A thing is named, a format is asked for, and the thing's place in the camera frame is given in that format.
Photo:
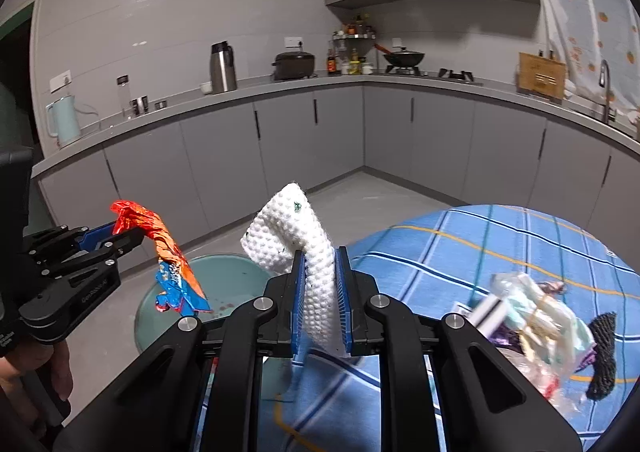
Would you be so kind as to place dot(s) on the black foam net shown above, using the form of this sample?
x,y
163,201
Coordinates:
x,y
602,357

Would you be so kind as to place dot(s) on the red foil snack wrapper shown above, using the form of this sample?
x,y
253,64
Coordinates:
x,y
170,247

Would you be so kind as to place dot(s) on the small metal cups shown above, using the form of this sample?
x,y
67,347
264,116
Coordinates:
x,y
140,104

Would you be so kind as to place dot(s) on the steel corner spice rack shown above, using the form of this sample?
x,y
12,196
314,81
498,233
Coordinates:
x,y
355,39

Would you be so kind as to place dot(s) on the black white striped wrapper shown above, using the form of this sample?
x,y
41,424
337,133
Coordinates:
x,y
487,312

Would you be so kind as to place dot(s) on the printed window curtain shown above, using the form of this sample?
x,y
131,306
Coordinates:
x,y
585,21

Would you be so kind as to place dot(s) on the person's left hand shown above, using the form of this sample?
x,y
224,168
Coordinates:
x,y
62,372

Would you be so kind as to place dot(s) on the white wall socket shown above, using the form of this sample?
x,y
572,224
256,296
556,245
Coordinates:
x,y
293,42

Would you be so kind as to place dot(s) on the wooden cutting board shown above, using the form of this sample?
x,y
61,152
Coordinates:
x,y
541,76

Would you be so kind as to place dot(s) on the teal plastic bin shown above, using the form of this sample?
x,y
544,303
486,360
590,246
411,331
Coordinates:
x,y
220,277

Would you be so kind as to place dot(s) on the black rice cooker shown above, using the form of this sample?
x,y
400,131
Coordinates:
x,y
294,66

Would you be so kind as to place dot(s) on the grey kitchen counter cabinets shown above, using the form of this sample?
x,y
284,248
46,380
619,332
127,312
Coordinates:
x,y
225,151

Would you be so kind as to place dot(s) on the light blue electric kettle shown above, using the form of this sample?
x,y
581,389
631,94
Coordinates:
x,y
65,121

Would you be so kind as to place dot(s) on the dark sauce bottle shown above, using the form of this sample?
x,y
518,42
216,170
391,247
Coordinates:
x,y
331,64

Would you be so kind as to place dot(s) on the crumpled clear plastic bag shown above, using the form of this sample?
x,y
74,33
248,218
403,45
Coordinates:
x,y
545,332

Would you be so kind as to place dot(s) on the blue checked tablecloth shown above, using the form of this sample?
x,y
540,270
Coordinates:
x,y
425,257

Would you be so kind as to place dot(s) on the white foam net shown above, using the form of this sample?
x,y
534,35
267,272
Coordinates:
x,y
295,227

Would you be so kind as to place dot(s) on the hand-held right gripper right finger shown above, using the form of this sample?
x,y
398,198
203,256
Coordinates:
x,y
345,302

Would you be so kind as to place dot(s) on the gas stove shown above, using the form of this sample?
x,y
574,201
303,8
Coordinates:
x,y
430,75

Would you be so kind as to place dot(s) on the green door frame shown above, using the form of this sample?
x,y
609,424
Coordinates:
x,y
34,81

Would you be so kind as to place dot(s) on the glass bottle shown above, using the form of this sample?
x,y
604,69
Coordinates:
x,y
124,99

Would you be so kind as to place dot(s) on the steel thermos jug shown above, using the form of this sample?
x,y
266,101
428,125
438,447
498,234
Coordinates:
x,y
223,69

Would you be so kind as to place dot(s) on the black faucet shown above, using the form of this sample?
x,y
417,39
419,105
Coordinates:
x,y
606,91

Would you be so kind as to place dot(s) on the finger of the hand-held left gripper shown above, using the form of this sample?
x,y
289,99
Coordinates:
x,y
97,237
120,247

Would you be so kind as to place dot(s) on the black wok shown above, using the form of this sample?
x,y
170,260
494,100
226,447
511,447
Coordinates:
x,y
402,57

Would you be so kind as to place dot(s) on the small white cup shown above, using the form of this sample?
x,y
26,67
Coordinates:
x,y
206,87

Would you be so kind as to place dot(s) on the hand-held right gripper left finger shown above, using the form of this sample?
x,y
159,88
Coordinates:
x,y
297,302

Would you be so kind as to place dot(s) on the row of seasoning bottles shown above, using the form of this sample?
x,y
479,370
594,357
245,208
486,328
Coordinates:
x,y
356,65

